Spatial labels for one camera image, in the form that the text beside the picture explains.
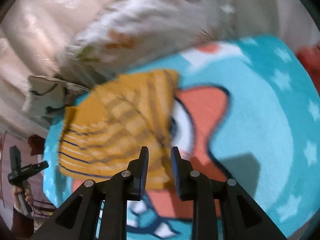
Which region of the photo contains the white floral leaf pillow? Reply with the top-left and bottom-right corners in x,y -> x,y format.
66,0 -> 234,78

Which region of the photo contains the mustard striped knit sweater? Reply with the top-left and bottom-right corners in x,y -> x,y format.
57,69 -> 179,190

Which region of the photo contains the cream pillow with black figure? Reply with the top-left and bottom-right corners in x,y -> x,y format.
22,75 -> 90,117

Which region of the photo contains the red object beside bed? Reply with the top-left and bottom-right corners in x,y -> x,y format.
295,44 -> 320,93

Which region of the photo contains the dark red sleeve cuff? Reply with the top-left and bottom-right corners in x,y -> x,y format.
11,208 -> 34,239

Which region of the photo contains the left hand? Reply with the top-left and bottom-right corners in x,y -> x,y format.
12,184 -> 34,212

